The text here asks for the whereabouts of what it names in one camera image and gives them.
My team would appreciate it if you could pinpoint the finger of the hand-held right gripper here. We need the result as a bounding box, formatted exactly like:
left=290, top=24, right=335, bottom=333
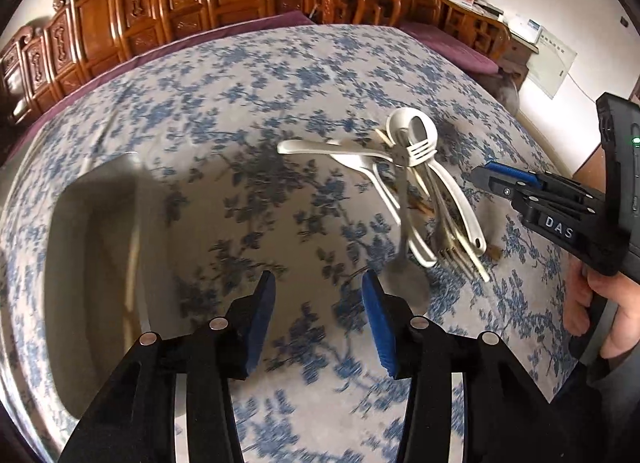
left=481, top=160, right=601, bottom=192
left=471, top=166, right=608, bottom=218

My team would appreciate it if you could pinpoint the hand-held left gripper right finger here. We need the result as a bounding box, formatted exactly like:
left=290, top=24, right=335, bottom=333
left=361, top=270, right=591, bottom=463

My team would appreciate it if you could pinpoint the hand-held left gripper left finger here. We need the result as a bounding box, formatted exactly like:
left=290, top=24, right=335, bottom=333
left=57, top=270, right=277, bottom=463

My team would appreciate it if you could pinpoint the metal spoon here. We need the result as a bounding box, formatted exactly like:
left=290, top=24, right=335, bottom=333
left=382, top=150, right=432, bottom=306

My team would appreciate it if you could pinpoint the metal fork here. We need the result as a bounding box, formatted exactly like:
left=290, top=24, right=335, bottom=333
left=417, top=163, right=477, bottom=280

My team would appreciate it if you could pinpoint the white plastic fork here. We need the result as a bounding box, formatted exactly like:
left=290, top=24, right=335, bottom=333
left=276, top=139, right=437, bottom=166

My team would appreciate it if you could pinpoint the white plastic utensil tray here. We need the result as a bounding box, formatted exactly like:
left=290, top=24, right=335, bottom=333
left=46, top=152, right=168, bottom=416

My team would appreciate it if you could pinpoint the person's right forearm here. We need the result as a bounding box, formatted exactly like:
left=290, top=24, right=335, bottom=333
left=550, top=360, right=640, bottom=463

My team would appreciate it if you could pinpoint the person's right hand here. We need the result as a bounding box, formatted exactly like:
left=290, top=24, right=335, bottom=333
left=562, top=260, right=640, bottom=369

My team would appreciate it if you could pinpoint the grey plastic bag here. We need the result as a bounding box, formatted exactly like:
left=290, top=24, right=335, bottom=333
left=491, top=70, right=524, bottom=115

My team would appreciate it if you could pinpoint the wooden side cabinet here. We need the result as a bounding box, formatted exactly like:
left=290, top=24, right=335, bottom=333
left=497, top=36, right=532, bottom=90

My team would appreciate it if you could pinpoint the white paper sheet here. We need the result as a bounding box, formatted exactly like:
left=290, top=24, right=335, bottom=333
left=526, top=26, right=579, bottom=100

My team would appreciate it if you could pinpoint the white paper box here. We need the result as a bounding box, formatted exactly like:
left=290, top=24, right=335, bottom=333
left=504, top=13, right=544, bottom=47

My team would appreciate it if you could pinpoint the wooden lattice armrest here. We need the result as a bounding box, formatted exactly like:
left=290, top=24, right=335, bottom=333
left=440, top=0, right=512, bottom=63

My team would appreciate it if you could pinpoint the blue floral blanket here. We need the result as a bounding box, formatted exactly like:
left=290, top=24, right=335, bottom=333
left=0, top=23, right=576, bottom=463

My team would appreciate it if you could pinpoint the wooden chair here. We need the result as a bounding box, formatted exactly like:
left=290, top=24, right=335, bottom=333
left=305, top=0, right=403, bottom=28

